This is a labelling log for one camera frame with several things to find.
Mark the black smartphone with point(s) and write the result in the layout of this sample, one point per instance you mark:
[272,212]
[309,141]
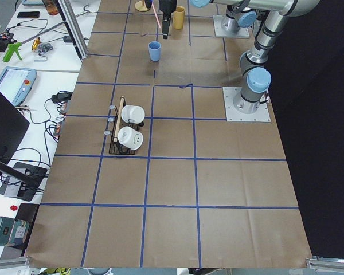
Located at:
[28,14]

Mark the white smiley mug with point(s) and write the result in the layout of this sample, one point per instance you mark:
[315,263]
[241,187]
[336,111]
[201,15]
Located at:
[130,138]

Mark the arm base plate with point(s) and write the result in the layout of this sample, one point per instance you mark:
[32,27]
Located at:
[239,110]
[226,27]

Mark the blue teach pendant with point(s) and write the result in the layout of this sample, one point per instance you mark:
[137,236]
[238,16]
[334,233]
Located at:
[15,83]

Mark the pink chopstick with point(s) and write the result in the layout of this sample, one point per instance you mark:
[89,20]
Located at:
[156,15]

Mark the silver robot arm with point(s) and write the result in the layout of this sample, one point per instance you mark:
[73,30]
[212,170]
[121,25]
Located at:
[256,79]
[238,19]

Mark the black wire mug rack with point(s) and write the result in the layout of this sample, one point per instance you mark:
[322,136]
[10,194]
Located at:
[115,147]

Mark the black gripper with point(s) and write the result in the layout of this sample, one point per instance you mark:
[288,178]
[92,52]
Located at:
[166,6]

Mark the black monitor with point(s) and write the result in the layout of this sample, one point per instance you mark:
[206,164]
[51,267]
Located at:
[13,127]

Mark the green box device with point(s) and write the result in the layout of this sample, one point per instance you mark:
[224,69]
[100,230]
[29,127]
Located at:
[13,231]

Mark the bamboo cylinder holder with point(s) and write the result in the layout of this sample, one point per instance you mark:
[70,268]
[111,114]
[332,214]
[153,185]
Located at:
[178,18]

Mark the light blue cup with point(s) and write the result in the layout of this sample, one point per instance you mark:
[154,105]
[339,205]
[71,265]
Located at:
[154,49]

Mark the black power adapter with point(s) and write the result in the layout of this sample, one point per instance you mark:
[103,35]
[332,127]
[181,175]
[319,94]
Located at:
[61,96]

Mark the wooden mug tree stand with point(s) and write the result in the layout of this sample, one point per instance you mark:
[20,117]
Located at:
[141,6]

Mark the aluminium frame post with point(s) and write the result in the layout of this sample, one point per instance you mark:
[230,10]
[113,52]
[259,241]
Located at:
[72,26]

